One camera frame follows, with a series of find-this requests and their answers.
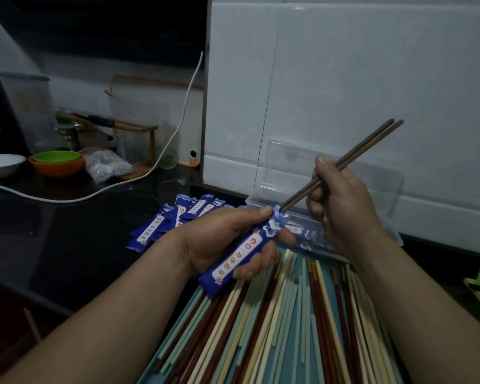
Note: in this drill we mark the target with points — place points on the person's right hand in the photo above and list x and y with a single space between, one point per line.
348 207

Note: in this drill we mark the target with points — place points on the person's left hand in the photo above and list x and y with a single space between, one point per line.
212 239

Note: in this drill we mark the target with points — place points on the person's left thumb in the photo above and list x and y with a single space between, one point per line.
244 219

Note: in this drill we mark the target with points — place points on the person's right thumb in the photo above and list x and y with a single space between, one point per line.
327 168

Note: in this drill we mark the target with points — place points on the brown chopstick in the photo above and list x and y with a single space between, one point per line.
356 147
374 141

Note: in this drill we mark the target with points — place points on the blue paper chopstick sleeve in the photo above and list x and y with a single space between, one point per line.
240 257

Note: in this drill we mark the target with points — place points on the person's right forearm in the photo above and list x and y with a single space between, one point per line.
424 315

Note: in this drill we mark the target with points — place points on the person's left forearm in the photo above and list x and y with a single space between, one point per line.
104 315

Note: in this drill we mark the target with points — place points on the clear plastic storage box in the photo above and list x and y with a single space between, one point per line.
368 183

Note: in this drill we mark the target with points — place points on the sleeved chopsticks bundle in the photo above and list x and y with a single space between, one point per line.
310 235

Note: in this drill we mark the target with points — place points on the small white orange device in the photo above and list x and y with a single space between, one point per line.
193 157

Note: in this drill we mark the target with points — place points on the pile of blue sleeves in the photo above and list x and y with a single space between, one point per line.
164 223

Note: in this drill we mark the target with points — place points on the spread of coloured chopsticks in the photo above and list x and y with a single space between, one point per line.
288 327

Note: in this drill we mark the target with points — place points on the white cutting board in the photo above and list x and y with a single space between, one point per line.
160 107

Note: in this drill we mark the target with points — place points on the wooden rack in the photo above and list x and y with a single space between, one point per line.
132 127

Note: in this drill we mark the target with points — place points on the crumpled clear plastic bag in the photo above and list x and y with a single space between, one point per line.
106 165

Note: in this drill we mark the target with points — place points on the orange bowl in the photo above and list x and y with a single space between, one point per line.
58 169

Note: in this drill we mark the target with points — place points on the green labelled jar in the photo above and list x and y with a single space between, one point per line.
67 135

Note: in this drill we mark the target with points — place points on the green bowl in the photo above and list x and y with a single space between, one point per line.
56 156

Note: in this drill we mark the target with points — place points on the clear container with blue lid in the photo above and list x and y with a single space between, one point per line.
30 111

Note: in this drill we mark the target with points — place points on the white bowl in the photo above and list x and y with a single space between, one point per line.
0 164

